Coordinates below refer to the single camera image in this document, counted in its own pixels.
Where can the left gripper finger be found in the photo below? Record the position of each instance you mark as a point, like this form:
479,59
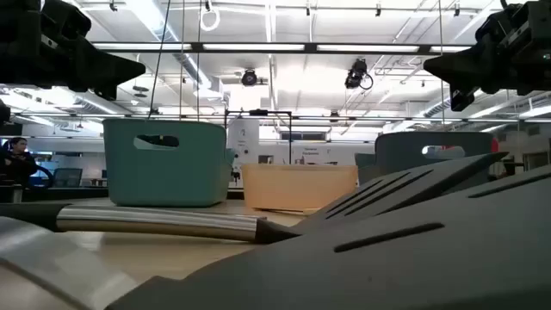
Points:
105,91
107,66

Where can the person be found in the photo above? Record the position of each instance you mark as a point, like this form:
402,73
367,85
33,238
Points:
19,165

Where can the green plastic bin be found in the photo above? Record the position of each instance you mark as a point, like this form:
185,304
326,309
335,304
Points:
172,181

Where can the round black ceiling camera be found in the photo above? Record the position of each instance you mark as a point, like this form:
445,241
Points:
249,78

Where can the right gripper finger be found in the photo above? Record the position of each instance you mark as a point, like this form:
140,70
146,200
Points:
456,66
461,97

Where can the dark blue plastic bin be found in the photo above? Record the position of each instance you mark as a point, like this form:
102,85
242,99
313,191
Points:
400,150

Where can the orange translucent plastic bin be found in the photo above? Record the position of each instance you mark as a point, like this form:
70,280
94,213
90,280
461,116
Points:
297,187

